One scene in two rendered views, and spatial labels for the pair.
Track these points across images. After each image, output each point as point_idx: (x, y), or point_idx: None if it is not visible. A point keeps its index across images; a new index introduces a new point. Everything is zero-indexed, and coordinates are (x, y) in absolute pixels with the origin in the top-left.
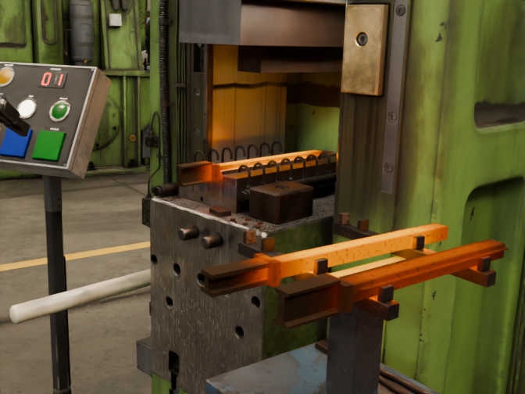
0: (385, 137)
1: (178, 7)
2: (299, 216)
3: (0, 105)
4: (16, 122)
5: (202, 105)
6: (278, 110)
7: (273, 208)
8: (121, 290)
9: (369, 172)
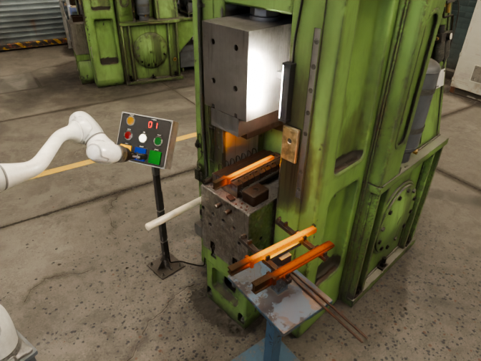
0: (298, 177)
1: None
2: (263, 201)
3: (138, 159)
4: (143, 159)
5: (221, 138)
6: None
7: (252, 201)
8: (188, 209)
9: (291, 188)
